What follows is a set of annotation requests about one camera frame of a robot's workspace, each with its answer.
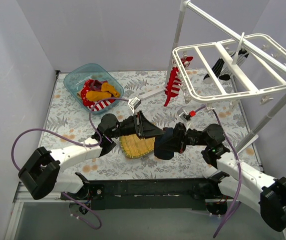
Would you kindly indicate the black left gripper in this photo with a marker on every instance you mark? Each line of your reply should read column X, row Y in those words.
column 137, row 125

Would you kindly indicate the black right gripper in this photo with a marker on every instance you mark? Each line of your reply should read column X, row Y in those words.
column 181, row 138

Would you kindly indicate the navy blue sock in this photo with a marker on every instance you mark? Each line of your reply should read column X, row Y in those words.
column 167, row 144

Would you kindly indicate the red white striped sock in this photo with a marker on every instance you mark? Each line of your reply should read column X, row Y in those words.
column 101, row 105
column 174, row 83

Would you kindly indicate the mustard yellow sock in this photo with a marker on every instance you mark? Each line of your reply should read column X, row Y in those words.
column 107, row 88
column 95, row 96

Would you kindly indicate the maroon purple striped sock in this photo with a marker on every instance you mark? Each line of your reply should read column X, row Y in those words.
column 96, row 85

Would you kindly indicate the red sock with white pattern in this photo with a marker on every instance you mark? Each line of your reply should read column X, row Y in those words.
column 87, row 102

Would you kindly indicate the beige striped sock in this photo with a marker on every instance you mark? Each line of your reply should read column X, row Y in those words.
column 79, row 95

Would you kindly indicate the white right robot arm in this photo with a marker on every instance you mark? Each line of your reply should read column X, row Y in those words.
column 263, row 193

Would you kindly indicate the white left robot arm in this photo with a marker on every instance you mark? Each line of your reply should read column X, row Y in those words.
column 43, row 171

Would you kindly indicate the white clip sock hanger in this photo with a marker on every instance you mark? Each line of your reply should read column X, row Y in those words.
column 229, row 52

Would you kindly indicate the woven bamboo tray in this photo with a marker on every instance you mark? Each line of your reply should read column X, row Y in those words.
column 134, row 148

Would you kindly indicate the black white striped sock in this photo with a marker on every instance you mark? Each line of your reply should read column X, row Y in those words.
column 217, row 68

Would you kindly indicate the teal transparent plastic basin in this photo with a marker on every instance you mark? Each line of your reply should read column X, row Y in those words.
column 75, row 80

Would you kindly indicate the white drying rack stand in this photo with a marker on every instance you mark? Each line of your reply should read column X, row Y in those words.
column 272, row 148

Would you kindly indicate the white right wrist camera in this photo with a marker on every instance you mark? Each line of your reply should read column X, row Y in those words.
column 186, row 117

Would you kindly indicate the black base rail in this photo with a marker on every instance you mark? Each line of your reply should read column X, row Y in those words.
column 172, row 193

